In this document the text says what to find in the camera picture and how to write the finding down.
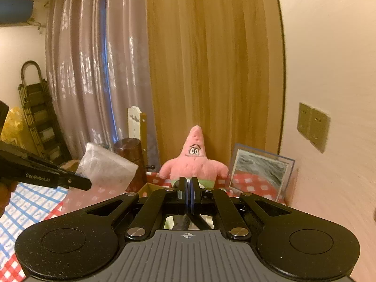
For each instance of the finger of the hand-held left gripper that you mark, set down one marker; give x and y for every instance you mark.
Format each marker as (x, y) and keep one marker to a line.
(79, 183)

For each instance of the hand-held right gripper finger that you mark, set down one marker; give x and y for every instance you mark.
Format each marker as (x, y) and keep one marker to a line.
(187, 199)
(193, 199)

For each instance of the clear plastic bag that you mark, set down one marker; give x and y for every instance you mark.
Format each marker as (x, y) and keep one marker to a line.
(108, 164)

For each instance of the brown cardboard box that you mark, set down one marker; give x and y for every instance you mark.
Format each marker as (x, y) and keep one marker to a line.
(149, 189)

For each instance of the person's left hand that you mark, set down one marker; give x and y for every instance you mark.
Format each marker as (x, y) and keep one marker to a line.
(6, 195)

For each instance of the pink starfish plush toy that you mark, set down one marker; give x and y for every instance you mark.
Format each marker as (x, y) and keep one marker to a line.
(194, 164)

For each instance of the blue checked blanket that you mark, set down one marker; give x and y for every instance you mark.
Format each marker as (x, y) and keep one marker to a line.
(23, 211)

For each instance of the yellow plastic bag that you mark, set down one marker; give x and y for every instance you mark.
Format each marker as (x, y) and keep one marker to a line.
(13, 129)

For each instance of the dark folding step ladder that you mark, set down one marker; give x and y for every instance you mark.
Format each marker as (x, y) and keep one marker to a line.
(38, 117)

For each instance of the brown cylindrical canister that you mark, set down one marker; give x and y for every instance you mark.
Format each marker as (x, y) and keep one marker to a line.
(130, 152)

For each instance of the red checked tablecloth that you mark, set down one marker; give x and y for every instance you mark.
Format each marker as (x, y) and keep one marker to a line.
(258, 186)

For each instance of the grey sheer curtain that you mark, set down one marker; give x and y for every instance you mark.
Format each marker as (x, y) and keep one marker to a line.
(88, 64)

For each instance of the orange brown curtain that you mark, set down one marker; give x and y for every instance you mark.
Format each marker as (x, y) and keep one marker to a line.
(211, 64)

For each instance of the clear picture frame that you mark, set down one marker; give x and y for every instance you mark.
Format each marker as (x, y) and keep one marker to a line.
(258, 173)

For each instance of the beige wall socket plate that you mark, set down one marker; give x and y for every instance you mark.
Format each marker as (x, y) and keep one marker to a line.
(304, 122)
(319, 129)

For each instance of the wall air conditioner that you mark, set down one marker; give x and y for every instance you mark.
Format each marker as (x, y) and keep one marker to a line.
(14, 11)

